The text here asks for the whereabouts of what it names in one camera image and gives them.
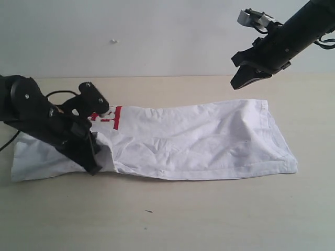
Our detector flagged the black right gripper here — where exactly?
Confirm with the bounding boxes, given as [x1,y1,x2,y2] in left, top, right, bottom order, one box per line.
[230,36,293,91]

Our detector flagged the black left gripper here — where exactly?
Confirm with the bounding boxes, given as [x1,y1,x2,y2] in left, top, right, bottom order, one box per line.
[26,99,102,175]

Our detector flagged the white t-shirt red Chinese patch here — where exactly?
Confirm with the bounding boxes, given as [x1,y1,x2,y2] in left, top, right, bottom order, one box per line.
[10,98,299,184]

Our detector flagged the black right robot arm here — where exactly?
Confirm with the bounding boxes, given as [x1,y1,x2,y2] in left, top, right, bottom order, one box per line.
[230,1,334,89]

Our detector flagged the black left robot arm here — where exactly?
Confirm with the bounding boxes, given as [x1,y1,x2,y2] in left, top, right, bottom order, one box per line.
[1,75,109,175]

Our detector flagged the right wrist camera black silver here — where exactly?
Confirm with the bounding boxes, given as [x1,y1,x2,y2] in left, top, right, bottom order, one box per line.
[237,8,283,35]

